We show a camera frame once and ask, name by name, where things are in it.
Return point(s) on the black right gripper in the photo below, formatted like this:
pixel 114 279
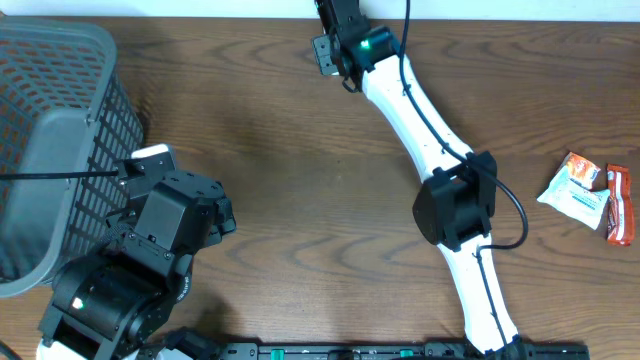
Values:
pixel 324 58

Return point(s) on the orange Kleenex tissue pack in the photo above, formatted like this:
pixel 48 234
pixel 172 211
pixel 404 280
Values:
pixel 581 170

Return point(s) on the teal wet wipes pack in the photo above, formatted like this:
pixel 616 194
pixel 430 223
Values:
pixel 571 199

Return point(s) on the red Top snack bar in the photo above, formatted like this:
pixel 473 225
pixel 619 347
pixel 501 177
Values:
pixel 621 219

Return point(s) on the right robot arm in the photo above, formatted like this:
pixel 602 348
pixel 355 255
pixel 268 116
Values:
pixel 456 201

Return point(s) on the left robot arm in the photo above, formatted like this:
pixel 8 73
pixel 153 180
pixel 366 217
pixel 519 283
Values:
pixel 106 304

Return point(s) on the grey plastic basket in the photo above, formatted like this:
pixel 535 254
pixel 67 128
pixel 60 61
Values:
pixel 64 111

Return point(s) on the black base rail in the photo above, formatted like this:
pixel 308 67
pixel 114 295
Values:
pixel 187 344

